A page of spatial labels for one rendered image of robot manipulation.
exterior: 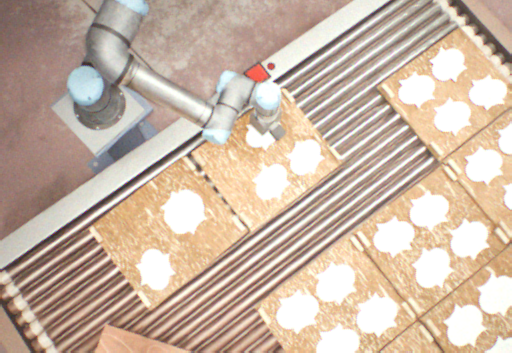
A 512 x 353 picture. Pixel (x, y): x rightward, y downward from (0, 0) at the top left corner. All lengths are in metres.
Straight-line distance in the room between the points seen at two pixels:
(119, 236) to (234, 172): 0.45
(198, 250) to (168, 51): 1.52
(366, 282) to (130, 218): 0.82
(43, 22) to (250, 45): 1.13
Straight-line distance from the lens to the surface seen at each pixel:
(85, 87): 2.01
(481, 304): 2.14
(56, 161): 3.17
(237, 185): 2.04
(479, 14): 2.44
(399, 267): 2.07
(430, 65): 2.30
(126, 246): 2.04
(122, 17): 1.64
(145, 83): 1.65
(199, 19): 3.33
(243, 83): 1.75
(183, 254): 2.01
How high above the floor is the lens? 2.93
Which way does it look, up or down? 75 degrees down
